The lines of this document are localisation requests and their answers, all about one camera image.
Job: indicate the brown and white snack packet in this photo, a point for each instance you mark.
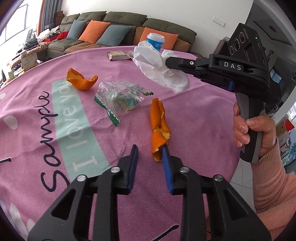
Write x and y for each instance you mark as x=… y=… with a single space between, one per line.
x=119 y=55

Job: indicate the red cloth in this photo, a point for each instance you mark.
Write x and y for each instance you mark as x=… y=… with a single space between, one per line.
x=61 y=36

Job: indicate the orange throw pillow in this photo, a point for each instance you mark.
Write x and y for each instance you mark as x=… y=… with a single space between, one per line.
x=94 y=32
x=170 y=38

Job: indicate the white wall plate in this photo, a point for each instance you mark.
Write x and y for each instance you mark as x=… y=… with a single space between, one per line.
x=218 y=20

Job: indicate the blue and white paper cup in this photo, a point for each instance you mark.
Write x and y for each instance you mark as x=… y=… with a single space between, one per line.
x=156 y=41

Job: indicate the blue-grey throw pillow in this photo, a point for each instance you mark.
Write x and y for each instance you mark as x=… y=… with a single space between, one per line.
x=77 y=30
x=113 y=34

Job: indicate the curled orange peel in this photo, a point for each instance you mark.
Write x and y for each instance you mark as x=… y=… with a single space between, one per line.
x=81 y=83

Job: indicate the pink floral blanket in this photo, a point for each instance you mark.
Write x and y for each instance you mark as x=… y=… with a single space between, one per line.
x=196 y=127

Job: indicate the clear plastic wrapper green edge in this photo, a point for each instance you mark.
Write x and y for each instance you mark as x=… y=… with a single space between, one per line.
x=115 y=95

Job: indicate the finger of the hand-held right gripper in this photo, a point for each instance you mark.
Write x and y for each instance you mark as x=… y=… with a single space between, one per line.
x=185 y=63
x=212 y=77

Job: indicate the orange and grey curtain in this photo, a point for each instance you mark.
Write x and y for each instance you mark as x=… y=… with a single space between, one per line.
x=49 y=11

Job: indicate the brown paper bag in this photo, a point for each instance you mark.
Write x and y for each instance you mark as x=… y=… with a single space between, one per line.
x=29 y=60

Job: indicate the olive green sofa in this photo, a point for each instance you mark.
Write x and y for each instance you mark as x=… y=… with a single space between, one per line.
x=120 y=17

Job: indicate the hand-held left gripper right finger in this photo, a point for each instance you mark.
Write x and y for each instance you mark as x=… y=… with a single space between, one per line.
x=167 y=169

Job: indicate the brown cardboard box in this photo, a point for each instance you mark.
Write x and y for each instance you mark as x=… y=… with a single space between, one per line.
x=57 y=17

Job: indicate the person's right hand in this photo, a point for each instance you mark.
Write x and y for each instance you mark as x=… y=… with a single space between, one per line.
x=266 y=132

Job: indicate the person's right forearm pink sleeve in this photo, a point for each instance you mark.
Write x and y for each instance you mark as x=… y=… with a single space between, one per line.
x=272 y=185

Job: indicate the long orange peel strip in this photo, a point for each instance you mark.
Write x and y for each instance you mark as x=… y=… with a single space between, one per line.
x=157 y=122

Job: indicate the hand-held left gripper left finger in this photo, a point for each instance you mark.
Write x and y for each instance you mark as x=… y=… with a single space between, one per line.
x=133 y=166

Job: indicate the white tissue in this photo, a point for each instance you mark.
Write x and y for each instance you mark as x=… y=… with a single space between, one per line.
x=150 y=60

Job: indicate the large window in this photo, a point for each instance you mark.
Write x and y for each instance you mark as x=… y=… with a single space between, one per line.
x=13 y=23

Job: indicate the pile of clothes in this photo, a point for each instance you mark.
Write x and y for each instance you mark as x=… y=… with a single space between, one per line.
x=49 y=32

